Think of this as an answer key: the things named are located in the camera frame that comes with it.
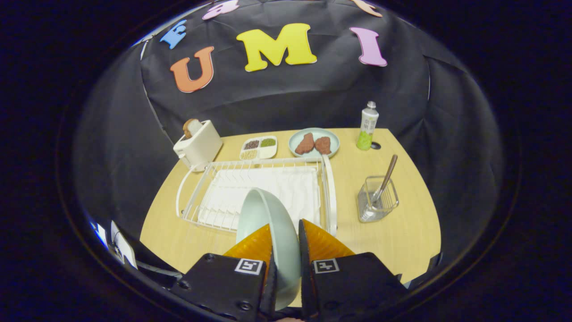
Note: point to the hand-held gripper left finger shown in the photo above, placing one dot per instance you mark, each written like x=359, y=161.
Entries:
x=223, y=284

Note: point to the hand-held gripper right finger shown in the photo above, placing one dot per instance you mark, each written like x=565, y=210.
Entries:
x=348, y=286

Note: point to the pale green plate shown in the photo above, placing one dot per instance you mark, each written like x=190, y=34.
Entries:
x=268, y=214

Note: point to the clear basket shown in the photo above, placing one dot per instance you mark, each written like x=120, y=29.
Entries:
x=391, y=197

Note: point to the white divided dish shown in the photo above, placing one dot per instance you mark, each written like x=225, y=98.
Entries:
x=268, y=152

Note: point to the teal plate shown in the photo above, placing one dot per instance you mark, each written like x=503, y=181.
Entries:
x=333, y=143

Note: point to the white drip tray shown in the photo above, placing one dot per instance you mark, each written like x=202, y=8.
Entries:
x=268, y=179

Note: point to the white toaster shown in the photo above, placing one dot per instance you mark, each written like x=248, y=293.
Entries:
x=201, y=147

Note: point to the brown meat piece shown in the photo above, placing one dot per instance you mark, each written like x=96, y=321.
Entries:
x=305, y=144
x=323, y=145

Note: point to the green drink bottle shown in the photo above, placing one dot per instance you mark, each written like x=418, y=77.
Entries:
x=368, y=129

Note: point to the brown bread slice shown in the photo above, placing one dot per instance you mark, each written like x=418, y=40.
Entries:
x=192, y=127

